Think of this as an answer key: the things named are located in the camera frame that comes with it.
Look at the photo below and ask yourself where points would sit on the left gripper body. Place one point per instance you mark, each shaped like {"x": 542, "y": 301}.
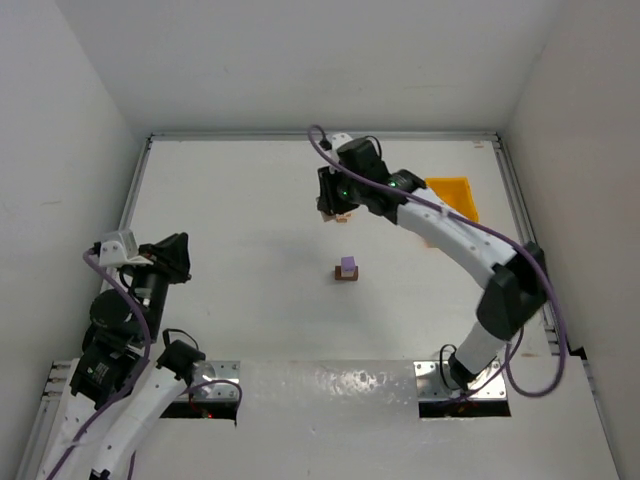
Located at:
{"x": 163, "y": 263}

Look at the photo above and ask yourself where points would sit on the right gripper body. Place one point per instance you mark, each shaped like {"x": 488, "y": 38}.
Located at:
{"x": 327, "y": 189}

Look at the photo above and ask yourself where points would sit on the beige wood plank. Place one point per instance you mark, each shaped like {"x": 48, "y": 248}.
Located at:
{"x": 329, "y": 218}

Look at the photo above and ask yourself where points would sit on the purple cube block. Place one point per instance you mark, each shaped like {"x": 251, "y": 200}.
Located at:
{"x": 348, "y": 266}

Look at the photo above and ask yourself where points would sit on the yellow plastic bin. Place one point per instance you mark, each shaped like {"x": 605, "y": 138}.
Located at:
{"x": 456, "y": 192}

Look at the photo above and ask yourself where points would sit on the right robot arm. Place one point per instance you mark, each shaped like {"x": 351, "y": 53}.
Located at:
{"x": 507, "y": 274}

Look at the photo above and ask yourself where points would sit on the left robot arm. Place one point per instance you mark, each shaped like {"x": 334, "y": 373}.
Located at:
{"x": 129, "y": 371}

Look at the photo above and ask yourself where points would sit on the brown rectangular wood block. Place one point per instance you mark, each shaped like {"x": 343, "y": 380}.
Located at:
{"x": 339, "y": 277}

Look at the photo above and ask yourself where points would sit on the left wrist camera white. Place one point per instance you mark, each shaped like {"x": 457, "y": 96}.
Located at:
{"x": 119, "y": 248}

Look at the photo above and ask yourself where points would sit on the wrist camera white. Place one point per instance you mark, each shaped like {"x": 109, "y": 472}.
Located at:
{"x": 331, "y": 143}
{"x": 119, "y": 248}

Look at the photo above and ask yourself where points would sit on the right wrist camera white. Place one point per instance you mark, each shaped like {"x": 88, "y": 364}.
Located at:
{"x": 331, "y": 143}

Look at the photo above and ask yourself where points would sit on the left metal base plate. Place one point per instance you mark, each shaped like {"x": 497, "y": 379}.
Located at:
{"x": 215, "y": 381}

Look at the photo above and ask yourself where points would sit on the metal base plate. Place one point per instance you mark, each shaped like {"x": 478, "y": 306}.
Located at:
{"x": 215, "y": 381}
{"x": 434, "y": 384}

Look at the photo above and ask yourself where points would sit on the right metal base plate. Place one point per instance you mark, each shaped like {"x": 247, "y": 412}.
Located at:
{"x": 434, "y": 384}

